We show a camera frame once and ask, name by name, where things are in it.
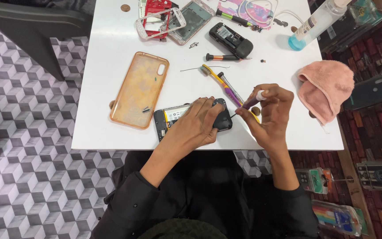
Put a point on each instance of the clear bottle blue liquid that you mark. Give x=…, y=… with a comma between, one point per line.
x=313, y=25

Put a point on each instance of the black white hanging package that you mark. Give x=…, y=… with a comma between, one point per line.
x=381, y=176

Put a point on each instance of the yellow purple toothbrush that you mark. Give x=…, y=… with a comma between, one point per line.
x=218, y=80

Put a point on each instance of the small metal card tray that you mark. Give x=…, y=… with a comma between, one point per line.
x=146, y=110

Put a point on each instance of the person's left hand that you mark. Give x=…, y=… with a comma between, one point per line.
x=191, y=127

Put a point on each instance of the orange clear phone case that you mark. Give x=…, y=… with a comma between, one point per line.
x=138, y=89

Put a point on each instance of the green black screwdriver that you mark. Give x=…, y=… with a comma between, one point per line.
x=232, y=17

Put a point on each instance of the small metal bracket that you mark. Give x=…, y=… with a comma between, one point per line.
x=194, y=45

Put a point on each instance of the green packaged item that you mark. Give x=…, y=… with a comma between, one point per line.
x=313, y=181

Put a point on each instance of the brown round table cap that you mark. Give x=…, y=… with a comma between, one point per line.
x=256, y=111
x=125, y=8
x=293, y=29
x=111, y=104

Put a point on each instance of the black packaged box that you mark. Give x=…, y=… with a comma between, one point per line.
x=353, y=26

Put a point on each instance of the red phone frame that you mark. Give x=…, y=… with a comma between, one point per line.
x=154, y=7

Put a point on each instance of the person's right hand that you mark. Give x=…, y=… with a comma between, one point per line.
x=274, y=119

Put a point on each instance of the pink cloth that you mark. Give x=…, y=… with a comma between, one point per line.
x=327, y=86

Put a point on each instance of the dark green cloth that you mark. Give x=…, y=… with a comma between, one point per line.
x=181, y=230

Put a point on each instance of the black orange screwdriver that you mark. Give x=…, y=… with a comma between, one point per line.
x=220, y=57

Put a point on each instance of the purple white screwdriver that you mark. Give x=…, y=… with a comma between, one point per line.
x=251, y=102

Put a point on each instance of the black smartphone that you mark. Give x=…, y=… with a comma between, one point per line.
x=224, y=121

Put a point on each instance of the silver metal screwdriver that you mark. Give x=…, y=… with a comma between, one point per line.
x=229, y=84

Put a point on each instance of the colourful patterned phone case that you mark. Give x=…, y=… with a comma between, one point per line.
x=230, y=6

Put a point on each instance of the rainbow coloured packet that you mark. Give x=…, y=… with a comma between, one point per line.
x=338, y=217

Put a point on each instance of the teal black packaged item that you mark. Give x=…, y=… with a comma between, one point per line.
x=376, y=89

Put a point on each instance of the person's black clothing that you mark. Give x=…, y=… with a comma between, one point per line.
x=211, y=192

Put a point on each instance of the silver phone back housing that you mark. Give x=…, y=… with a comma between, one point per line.
x=194, y=18

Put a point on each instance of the white phone frame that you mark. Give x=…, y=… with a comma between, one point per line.
x=143, y=20

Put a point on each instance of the black chair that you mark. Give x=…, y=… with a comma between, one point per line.
x=28, y=26

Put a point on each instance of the black feature phone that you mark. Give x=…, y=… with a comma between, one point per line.
x=232, y=40

